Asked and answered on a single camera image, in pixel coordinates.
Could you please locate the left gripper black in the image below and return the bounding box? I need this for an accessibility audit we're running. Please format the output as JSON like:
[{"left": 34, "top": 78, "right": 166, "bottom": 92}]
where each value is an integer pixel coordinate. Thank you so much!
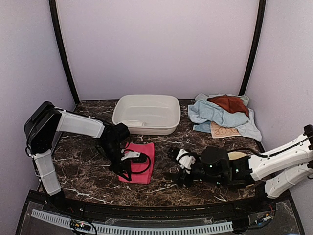
[{"left": 99, "top": 140, "right": 132, "bottom": 181}]

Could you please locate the pink towel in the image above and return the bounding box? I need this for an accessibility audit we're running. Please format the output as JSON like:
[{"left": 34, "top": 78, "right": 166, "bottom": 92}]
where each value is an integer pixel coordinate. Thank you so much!
[{"left": 118, "top": 143, "right": 155, "bottom": 185}]

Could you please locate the white embroidered towel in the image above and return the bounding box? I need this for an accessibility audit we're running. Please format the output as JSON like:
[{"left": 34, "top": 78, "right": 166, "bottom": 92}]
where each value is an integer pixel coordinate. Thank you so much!
[{"left": 121, "top": 120, "right": 145, "bottom": 127}]

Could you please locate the white plastic basin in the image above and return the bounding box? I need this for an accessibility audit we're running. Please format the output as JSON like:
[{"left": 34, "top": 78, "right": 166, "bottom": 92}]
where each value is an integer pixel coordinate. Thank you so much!
[{"left": 112, "top": 94, "right": 181, "bottom": 135}]

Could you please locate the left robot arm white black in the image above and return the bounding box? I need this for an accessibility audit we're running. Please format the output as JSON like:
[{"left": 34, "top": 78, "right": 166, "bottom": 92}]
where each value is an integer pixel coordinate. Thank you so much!
[{"left": 24, "top": 101, "right": 132, "bottom": 213}]

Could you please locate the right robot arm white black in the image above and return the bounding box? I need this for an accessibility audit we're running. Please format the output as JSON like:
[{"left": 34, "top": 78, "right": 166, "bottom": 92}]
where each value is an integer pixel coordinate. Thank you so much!
[{"left": 168, "top": 125, "right": 313, "bottom": 212}]

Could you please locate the round floral wooden plate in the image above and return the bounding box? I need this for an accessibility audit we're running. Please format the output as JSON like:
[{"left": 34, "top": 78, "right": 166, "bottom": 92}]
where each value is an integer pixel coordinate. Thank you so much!
[{"left": 228, "top": 151, "right": 254, "bottom": 188}]

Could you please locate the beige bunny print towel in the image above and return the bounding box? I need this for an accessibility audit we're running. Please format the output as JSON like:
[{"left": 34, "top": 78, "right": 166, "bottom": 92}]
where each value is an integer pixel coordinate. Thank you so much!
[{"left": 210, "top": 122, "right": 240, "bottom": 139}]

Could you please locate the light blue towel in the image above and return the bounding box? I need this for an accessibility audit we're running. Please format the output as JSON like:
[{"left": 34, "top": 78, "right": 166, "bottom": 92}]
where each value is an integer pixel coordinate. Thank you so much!
[{"left": 188, "top": 100, "right": 262, "bottom": 141}]

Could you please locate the dark red towel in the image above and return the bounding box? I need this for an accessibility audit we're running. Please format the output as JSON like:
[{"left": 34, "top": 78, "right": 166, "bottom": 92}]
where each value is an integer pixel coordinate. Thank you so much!
[{"left": 207, "top": 95, "right": 249, "bottom": 118}]

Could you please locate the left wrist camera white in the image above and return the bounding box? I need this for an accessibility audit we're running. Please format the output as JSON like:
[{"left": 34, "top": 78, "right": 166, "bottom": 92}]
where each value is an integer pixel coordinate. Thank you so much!
[{"left": 121, "top": 151, "right": 141, "bottom": 161}]

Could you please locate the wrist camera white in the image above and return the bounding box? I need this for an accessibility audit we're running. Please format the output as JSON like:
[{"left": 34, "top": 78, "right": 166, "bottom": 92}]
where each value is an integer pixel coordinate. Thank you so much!
[
  {"left": 168, "top": 147, "right": 199, "bottom": 174},
  {"left": 121, "top": 151, "right": 141, "bottom": 161}
]

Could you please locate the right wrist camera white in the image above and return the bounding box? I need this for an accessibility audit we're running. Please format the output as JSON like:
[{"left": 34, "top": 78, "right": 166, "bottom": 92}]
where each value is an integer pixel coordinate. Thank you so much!
[{"left": 168, "top": 147, "right": 199, "bottom": 174}]

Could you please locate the left camera black cable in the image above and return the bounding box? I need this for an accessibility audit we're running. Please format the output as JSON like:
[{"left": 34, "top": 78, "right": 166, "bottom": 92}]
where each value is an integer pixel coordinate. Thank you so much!
[{"left": 96, "top": 137, "right": 152, "bottom": 175}]

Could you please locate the white slotted cable duct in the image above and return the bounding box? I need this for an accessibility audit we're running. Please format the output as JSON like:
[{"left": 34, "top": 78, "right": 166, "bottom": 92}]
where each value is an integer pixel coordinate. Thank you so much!
[{"left": 31, "top": 209, "right": 234, "bottom": 235}]

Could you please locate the black front rail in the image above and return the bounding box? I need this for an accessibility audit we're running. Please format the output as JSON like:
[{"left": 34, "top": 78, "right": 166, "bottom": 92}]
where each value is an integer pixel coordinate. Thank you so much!
[{"left": 44, "top": 193, "right": 291, "bottom": 222}]

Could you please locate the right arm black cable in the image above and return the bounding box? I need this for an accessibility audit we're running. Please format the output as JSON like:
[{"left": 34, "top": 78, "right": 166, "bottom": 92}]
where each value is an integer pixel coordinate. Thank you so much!
[{"left": 232, "top": 138, "right": 313, "bottom": 159}]

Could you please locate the left black frame post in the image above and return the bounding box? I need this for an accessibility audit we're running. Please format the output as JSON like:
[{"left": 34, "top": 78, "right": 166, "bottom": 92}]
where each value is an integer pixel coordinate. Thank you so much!
[{"left": 48, "top": 0, "right": 80, "bottom": 106}]

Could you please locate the black frame post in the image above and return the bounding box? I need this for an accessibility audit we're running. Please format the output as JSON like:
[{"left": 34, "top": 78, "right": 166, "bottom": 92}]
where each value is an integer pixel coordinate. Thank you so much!
[
  {"left": 48, "top": 0, "right": 80, "bottom": 106},
  {"left": 238, "top": 0, "right": 267, "bottom": 96}
]

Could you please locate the right black frame post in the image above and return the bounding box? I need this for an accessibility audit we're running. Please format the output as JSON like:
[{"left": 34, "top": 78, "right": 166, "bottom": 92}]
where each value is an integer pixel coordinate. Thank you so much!
[{"left": 238, "top": 0, "right": 267, "bottom": 96}]

